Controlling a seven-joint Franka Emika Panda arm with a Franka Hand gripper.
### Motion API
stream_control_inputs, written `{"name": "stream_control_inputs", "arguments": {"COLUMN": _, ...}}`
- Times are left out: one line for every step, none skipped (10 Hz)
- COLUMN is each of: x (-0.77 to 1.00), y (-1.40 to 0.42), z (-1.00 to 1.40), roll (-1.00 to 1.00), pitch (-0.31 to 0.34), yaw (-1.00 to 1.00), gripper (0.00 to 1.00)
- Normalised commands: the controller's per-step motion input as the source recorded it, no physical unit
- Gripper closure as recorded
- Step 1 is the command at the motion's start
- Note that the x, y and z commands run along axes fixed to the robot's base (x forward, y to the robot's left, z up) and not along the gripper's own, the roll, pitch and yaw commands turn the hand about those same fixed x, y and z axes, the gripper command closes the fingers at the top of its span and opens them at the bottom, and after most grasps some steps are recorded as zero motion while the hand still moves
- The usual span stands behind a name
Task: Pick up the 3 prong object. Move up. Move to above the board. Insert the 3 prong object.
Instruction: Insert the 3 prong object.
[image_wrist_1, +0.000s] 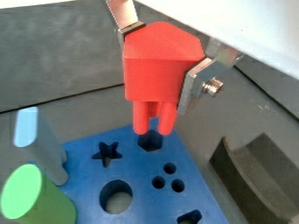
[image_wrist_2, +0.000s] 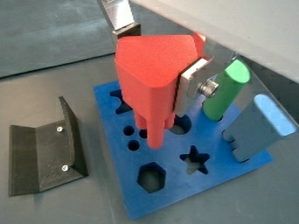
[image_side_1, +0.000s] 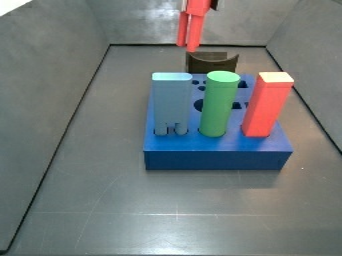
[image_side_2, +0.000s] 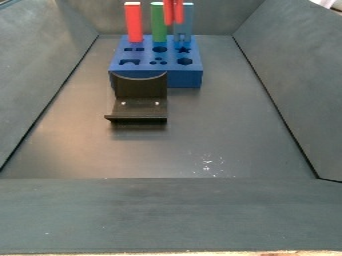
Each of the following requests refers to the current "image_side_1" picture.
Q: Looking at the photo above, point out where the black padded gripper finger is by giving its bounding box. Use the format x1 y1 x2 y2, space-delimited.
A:
210 0 220 10

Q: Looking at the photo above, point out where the light blue two prong block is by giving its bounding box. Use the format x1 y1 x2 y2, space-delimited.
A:
151 72 193 135

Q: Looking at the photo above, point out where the blue shape sorting board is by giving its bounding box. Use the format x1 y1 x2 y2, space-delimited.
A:
143 71 293 170

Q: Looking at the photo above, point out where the black curved holder stand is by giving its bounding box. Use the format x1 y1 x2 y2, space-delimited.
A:
186 51 240 74

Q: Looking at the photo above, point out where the green cylinder block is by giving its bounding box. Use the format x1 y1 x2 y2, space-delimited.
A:
200 71 241 137

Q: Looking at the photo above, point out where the red square prism block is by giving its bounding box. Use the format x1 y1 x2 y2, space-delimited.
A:
242 72 294 137

